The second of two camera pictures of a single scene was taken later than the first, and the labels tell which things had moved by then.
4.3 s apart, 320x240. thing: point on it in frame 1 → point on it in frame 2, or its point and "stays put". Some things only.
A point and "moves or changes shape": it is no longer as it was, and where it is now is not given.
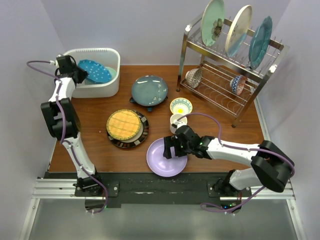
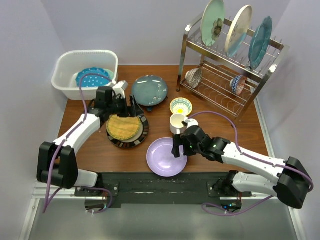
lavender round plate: [160, 165] stays put
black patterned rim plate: [136, 141] stays put
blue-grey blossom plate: [149, 90] stays put
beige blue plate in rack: [238, 30] stays put
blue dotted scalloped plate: [98, 73] moves or changes shape
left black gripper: [83, 73] → [136, 111]
